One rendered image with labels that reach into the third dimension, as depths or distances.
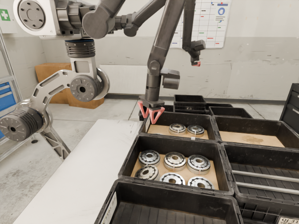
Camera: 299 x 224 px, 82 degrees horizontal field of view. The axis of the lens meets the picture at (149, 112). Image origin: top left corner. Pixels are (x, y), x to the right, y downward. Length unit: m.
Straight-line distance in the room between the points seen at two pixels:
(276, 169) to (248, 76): 3.21
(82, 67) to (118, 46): 2.88
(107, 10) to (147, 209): 0.67
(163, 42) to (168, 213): 0.58
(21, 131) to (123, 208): 0.80
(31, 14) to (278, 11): 3.86
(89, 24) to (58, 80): 0.59
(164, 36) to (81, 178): 0.80
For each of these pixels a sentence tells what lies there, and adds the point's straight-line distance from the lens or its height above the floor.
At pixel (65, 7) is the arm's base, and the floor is 1.47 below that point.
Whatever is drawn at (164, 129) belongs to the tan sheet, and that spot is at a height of 0.83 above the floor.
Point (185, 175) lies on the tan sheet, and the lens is 0.82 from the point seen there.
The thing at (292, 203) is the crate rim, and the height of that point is 0.93.
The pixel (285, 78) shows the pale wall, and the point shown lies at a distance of 4.44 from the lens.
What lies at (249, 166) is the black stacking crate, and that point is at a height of 0.83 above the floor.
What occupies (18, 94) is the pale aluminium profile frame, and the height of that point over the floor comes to 0.71.
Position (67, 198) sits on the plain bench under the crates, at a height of 0.70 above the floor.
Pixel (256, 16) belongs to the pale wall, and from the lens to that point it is 3.98.
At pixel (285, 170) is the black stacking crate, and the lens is 1.03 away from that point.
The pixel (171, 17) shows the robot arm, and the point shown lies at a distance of 0.59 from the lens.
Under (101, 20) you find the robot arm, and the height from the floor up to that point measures 1.43.
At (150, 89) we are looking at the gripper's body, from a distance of 0.67.
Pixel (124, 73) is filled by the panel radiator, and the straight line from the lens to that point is 3.74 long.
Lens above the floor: 1.40
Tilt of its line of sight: 25 degrees down
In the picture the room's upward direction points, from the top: straight up
